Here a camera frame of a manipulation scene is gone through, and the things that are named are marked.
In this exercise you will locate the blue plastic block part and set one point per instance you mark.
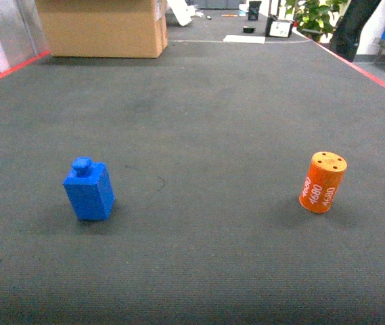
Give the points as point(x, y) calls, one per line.
point(89, 190)

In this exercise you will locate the black white device box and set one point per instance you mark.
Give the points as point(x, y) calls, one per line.
point(276, 27)

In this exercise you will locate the orange cylindrical cap 4680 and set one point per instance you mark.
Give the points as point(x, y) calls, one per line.
point(323, 179)

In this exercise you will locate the black cup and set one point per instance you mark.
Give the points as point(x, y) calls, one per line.
point(253, 10)

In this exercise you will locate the black tape roll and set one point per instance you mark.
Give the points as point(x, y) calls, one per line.
point(248, 29)

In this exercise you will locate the black office chair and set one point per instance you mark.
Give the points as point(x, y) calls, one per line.
point(347, 35)

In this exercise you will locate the white paper sheet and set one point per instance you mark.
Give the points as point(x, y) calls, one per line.
point(244, 39)

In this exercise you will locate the large cardboard box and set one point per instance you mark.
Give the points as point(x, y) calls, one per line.
point(104, 29)

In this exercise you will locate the green potted plant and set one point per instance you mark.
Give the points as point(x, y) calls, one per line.
point(316, 19)

